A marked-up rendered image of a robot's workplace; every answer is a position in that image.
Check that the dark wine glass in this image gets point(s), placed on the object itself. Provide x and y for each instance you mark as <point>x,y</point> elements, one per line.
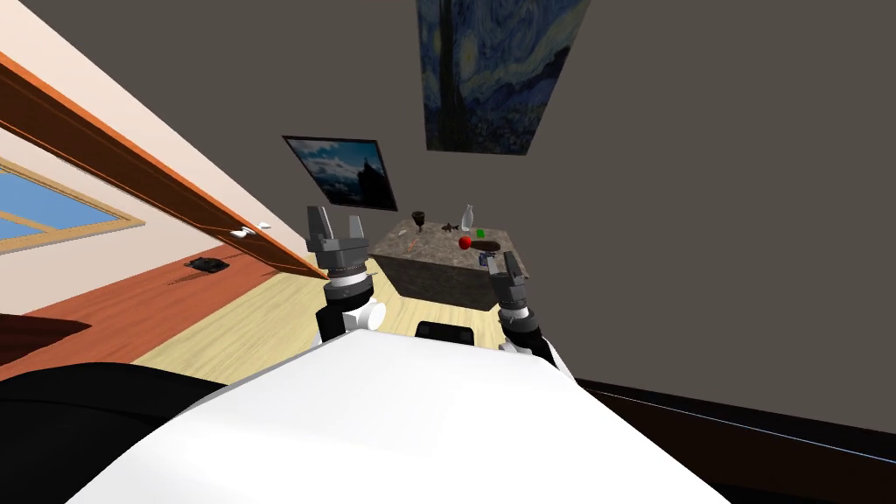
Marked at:
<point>418,220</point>

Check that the blue starry night painting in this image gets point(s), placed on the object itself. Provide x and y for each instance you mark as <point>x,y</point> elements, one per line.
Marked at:
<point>490,70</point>

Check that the small dark figurine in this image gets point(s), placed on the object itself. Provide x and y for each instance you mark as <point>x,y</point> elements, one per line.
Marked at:
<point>450,227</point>

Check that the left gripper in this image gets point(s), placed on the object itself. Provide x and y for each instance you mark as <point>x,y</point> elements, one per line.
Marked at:
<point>339,255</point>

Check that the grey stone table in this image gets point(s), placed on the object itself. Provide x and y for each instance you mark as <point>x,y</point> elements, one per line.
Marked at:
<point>434,273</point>

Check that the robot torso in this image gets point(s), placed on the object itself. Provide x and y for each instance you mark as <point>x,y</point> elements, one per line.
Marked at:
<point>392,427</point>

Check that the flat black floor device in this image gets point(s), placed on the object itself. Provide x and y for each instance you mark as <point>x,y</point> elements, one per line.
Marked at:
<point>207,264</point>

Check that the wooden framed window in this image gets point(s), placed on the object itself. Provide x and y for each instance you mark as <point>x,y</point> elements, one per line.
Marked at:
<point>42,206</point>

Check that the clear glass bottle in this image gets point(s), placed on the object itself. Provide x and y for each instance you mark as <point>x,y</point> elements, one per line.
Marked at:
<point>467,218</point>

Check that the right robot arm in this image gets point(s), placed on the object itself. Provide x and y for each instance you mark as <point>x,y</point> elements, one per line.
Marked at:
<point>521,329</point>

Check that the black framed sky picture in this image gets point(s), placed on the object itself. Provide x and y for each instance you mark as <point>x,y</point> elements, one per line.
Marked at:
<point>343,171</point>

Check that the brown wooden door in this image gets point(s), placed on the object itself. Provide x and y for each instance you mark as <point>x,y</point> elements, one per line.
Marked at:
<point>140,168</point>

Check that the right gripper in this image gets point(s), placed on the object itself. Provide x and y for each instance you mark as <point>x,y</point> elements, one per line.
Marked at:
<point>509,288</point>

